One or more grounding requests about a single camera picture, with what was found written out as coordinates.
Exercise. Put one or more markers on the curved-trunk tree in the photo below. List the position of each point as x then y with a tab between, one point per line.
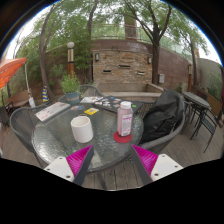
42	60

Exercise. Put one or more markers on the wooden bench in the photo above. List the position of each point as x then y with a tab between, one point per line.
18	97

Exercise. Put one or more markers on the yellow blue striped cone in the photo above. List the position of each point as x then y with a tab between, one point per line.
45	95

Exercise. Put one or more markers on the flat round red coaster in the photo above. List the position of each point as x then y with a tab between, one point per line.
119	139

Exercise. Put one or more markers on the black wall lamp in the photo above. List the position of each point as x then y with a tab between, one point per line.
149	60
97	57

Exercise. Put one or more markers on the small colourful card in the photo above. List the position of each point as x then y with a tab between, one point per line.
77	107

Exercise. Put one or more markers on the dark laptop with stickers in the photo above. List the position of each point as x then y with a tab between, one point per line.
111	104

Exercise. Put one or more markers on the grey wall box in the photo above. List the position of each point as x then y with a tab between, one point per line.
161	78

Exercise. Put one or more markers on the silver laptop with stickers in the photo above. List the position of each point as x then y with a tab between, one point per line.
51	111

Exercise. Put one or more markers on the potted green plant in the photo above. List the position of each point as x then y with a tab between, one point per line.
70	85

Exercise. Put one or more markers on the white ceramic mug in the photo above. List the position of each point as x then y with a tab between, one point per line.
82	131

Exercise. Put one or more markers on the pink drink bottle white cap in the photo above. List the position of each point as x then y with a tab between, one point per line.
124	120

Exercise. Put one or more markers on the black jacket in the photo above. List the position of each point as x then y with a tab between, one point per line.
163	115

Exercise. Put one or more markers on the orange patio umbrella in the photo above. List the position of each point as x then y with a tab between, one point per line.
10	68

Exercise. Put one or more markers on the black metal chair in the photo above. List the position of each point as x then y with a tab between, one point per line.
208	125

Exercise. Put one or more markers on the white printed papers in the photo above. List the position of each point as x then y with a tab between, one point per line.
90	99

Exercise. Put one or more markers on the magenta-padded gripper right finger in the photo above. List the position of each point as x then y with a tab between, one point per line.
146	159

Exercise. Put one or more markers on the yellow card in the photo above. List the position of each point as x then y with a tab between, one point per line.
91	111

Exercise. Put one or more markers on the dark forked-trunk tree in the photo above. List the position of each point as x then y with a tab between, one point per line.
155	66

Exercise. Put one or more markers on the thin-trunk tree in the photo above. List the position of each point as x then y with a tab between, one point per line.
194	66

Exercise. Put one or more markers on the round dark patio table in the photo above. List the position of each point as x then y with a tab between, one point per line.
196	99

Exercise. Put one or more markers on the wooden globe lamp post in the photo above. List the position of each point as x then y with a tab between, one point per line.
70	61
190	78

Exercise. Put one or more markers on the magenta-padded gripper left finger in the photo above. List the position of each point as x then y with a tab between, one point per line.
78	160

